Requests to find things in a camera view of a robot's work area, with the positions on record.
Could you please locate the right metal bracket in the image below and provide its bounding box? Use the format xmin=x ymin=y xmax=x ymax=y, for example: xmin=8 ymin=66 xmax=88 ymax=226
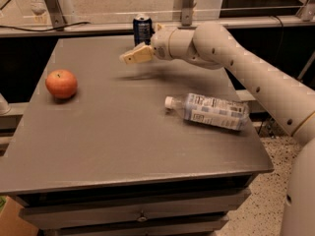
xmin=296 ymin=0 xmax=315 ymax=22

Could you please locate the black cable at right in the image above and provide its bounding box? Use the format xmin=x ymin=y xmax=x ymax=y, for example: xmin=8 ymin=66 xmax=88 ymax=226
xmin=256 ymin=115 xmax=277 ymax=138

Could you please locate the left metal bracket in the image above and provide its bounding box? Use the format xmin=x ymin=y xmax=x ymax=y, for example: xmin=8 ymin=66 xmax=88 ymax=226
xmin=44 ymin=0 xmax=65 ymax=30

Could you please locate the metal bracket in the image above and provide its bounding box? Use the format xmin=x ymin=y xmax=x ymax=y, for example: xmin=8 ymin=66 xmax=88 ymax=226
xmin=44 ymin=0 xmax=65 ymax=30
xmin=296 ymin=0 xmax=315 ymax=22
xmin=181 ymin=0 xmax=194 ymax=27

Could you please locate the blue plastic bottle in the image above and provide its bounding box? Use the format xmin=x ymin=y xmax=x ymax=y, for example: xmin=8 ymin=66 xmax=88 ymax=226
xmin=164 ymin=93 xmax=249 ymax=131

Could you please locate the red apple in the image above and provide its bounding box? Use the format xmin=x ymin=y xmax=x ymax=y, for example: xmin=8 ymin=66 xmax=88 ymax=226
xmin=45 ymin=70 xmax=78 ymax=99

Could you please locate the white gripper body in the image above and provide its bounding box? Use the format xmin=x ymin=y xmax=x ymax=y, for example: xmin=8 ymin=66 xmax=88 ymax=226
xmin=151 ymin=28 xmax=175 ymax=60

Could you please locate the metal drawer knob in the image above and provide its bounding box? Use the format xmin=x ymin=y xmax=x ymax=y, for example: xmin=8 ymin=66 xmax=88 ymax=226
xmin=137 ymin=214 xmax=148 ymax=222

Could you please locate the middle metal bracket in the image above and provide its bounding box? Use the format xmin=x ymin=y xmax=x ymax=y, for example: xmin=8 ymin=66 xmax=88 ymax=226
xmin=181 ymin=0 xmax=194 ymax=27

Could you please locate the lower grey cabinet drawer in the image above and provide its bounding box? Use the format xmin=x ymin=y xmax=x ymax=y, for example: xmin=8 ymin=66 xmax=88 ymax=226
xmin=42 ymin=215 xmax=228 ymax=236

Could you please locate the blue pepsi can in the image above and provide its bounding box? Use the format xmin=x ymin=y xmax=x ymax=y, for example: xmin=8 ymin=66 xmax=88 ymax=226
xmin=133 ymin=14 xmax=153 ymax=45

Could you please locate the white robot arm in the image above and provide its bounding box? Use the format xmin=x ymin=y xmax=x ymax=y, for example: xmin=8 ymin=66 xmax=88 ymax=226
xmin=120 ymin=22 xmax=315 ymax=236

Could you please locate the cardboard box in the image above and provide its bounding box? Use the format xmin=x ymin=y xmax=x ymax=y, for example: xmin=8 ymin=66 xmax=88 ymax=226
xmin=0 ymin=196 xmax=38 ymax=236

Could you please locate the grey cabinet drawer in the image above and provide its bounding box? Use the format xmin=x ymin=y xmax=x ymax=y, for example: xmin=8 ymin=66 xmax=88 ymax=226
xmin=20 ymin=188 xmax=251 ymax=229
xmin=42 ymin=215 xmax=228 ymax=236

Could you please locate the black cable on ledge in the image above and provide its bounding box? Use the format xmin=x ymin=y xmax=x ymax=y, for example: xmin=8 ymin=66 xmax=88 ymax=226
xmin=0 ymin=21 xmax=92 ymax=33

